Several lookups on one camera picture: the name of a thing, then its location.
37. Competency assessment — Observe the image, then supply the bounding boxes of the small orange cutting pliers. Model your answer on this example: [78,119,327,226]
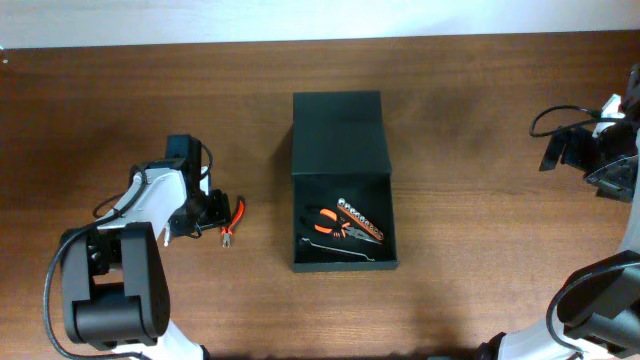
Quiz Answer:
[221,196,246,248]

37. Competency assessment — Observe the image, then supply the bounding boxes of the right black cable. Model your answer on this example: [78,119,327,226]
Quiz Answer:
[528,104,626,139]

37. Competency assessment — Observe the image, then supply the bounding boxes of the silver combination wrench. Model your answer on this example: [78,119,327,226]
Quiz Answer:
[299,237,376,262]

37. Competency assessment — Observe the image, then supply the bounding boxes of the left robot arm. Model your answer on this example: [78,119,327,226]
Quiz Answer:
[43,134,231,359]

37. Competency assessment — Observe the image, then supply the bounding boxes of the dark green open box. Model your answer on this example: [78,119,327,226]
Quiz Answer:
[291,91,399,272]

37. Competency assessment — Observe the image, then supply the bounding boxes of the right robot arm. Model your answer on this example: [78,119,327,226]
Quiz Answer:
[473,65,639,360]

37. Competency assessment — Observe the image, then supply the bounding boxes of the orange socket bit rail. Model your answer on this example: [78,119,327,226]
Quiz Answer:
[337,198,384,244]

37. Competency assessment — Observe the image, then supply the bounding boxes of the yellow black screwdriver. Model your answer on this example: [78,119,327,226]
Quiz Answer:
[163,223,172,247]

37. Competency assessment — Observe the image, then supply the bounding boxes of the orange black long-nose pliers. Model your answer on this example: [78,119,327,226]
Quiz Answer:
[299,207,359,240]

